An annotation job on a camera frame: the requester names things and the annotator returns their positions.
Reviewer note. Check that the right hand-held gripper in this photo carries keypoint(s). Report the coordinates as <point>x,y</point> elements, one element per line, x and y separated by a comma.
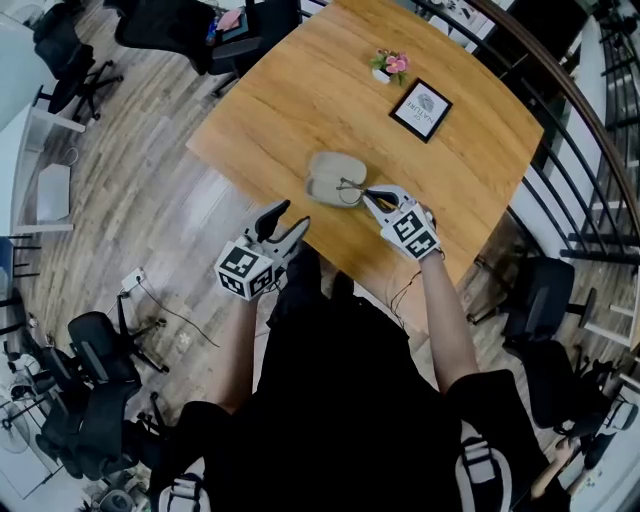
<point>410,232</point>

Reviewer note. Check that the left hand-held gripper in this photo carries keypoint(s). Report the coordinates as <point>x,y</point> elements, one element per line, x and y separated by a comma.
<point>245,270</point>

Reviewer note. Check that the black eyeglasses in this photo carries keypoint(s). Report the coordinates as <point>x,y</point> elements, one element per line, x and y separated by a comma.
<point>352,195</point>

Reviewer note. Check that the beige glasses case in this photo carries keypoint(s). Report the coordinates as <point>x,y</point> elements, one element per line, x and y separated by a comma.
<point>332,172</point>

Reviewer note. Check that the person's left forearm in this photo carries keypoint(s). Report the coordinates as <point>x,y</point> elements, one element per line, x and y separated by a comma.
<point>232,355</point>

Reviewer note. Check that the person's right forearm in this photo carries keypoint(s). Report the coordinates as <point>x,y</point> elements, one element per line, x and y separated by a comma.
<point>450,320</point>

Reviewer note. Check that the person's left hand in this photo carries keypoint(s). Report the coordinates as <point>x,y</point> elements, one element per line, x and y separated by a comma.
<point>259,245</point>

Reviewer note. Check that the person's right hand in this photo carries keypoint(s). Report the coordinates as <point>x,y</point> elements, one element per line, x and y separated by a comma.
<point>427,215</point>

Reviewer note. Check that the pink flower in white pot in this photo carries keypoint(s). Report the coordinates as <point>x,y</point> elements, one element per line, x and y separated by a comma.
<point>392,64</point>

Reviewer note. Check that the white flower floor sticker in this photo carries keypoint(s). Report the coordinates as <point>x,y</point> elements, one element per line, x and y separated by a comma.
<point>185,337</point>

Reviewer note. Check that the white power strip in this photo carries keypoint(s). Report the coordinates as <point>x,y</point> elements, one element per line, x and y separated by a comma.
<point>132,280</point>

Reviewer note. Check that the person's black clothing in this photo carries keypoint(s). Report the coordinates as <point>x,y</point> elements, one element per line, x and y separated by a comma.
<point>340,400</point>

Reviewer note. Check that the black office chair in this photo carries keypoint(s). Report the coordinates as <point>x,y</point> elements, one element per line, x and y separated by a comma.
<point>560,385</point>
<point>65,55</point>
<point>95,425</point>
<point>100,345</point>
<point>170,25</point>
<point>545,295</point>

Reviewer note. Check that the pink pouch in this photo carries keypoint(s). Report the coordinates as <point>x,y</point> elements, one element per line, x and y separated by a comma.
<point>230,19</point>

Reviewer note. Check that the white paper bag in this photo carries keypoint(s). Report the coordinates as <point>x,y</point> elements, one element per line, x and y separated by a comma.
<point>54,195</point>

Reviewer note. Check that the white stool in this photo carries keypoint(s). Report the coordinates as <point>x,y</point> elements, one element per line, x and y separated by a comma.
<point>612,320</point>

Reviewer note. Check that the white desk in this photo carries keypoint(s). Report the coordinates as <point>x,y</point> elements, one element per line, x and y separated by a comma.
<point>20,165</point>

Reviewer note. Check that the blue stool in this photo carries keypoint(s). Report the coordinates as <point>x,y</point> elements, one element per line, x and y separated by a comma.
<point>10,255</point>

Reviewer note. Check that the black round device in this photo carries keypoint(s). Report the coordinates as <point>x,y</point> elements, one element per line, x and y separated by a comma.
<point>117,500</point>

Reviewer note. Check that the black picture frame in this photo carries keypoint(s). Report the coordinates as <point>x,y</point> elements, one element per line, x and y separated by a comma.
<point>421,110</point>

